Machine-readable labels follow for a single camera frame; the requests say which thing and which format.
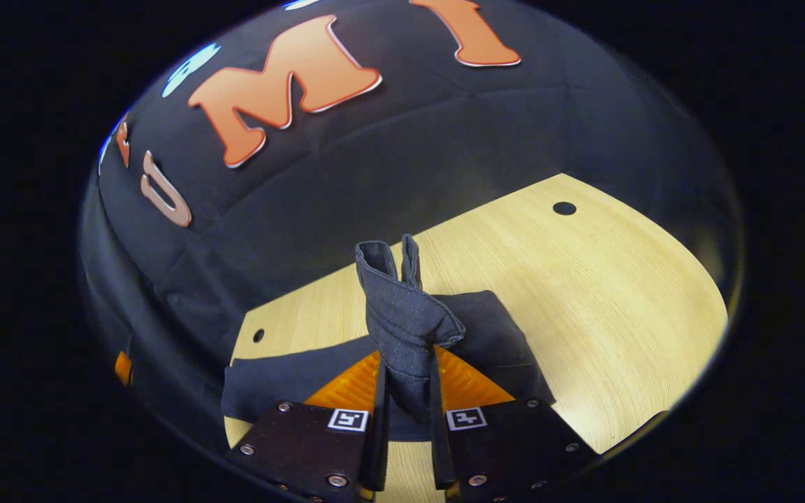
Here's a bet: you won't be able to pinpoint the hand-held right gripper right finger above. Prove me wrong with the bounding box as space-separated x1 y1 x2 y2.
430 344 600 503

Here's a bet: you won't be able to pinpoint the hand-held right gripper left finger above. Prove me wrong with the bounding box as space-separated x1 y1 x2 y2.
226 349 390 503

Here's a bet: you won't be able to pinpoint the dark grey jeans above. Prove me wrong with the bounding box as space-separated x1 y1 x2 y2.
221 234 556 443

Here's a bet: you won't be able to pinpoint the black backdrop cloth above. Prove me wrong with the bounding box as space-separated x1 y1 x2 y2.
80 0 743 437

